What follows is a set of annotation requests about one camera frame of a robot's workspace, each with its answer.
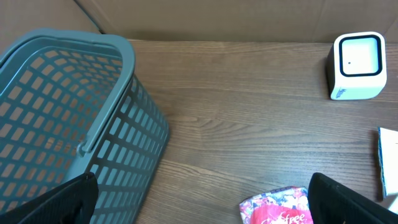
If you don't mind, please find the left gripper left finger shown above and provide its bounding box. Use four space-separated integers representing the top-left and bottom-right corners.
1 172 99 224

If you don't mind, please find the grey plastic shopping basket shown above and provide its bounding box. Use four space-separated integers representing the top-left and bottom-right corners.
1 29 170 223

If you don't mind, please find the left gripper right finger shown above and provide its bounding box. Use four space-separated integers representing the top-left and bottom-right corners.
308 172 397 224

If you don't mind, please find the red purple pad pack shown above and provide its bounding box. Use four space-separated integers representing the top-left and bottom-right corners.
239 186 313 224

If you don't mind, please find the white barcode scanner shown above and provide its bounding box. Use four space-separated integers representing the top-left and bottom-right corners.
326 32 387 100

